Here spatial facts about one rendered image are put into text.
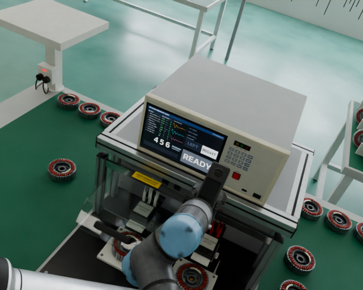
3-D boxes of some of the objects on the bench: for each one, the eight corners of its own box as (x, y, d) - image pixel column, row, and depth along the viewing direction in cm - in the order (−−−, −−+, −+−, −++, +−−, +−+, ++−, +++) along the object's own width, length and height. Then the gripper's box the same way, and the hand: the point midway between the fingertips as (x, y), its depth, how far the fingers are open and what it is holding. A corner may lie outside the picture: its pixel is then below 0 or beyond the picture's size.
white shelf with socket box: (61, 133, 171) (60, 43, 143) (-1, 105, 179) (-13, 13, 151) (102, 103, 198) (109, 21, 170) (47, 79, 205) (44, -3, 177)
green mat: (27, 279, 114) (27, 279, 114) (-114, 197, 126) (-114, 197, 126) (159, 134, 186) (159, 134, 186) (61, 91, 198) (61, 91, 198)
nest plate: (135, 278, 119) (135, 277, 118) (96, 258, 122) (97, 255, 122) (155, 245, 131) (156, 244, 130) (120, 227, 134) (120, 225, 133)
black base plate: (221, 384, 102) (223, 381, 101) (36, 278, 115) (36, 274, 114) (260, 259, 138) (262, 256, 137) (116, 189, 151) (116, 185, 150)
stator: (199, 305, 115) (201, 298, 113) (167, 288, 118) (170, 282, 115) (211, 277, 124) (214, 271, 122) (181, 262, 126) (184, 256, 124)
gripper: (170, 225, 84) (192, 200, 104) (205, 243, 82) (221, 214, 102) (184, 192, 82) (203, 173, 102) (220, 209, 80) (233, 187, 100)
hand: (215, 186), depth 100 cm, fingers closed
